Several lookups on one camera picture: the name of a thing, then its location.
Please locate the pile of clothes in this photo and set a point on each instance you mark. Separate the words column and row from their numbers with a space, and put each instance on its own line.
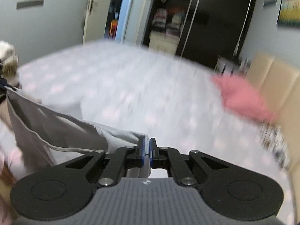
column 9, row 64

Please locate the pink pillow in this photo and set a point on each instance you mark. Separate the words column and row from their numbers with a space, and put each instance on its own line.
column 241, row 98

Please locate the white nightstand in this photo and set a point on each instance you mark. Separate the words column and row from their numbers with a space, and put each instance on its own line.
column 232, row 65

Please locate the beige padded headboard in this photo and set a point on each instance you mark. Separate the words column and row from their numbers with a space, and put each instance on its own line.
column 278, row 83

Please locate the grey long-sleeve garment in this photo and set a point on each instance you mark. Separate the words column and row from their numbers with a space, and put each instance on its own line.
column 48, row 138

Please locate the white door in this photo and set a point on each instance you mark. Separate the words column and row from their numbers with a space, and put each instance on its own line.
column 95, row 20

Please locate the cream storage box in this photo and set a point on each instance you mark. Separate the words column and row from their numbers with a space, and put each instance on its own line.
column 164, row 43

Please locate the dark wardrobe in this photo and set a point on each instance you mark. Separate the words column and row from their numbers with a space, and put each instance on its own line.
column 206, row 29

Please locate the framed wall picture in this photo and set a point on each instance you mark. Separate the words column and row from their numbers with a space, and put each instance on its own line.
column 289, row 14

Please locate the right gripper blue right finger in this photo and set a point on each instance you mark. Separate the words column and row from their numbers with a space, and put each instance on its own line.
column 172, row 161

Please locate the grey pink-dotted bed sheet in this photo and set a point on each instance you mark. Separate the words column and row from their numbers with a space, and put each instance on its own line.
column 166, row 97

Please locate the patterned black-white cloth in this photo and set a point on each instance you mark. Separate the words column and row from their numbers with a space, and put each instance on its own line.
column 272, row 139

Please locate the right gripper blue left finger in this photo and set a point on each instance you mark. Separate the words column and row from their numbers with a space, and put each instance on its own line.
column 124, row 162

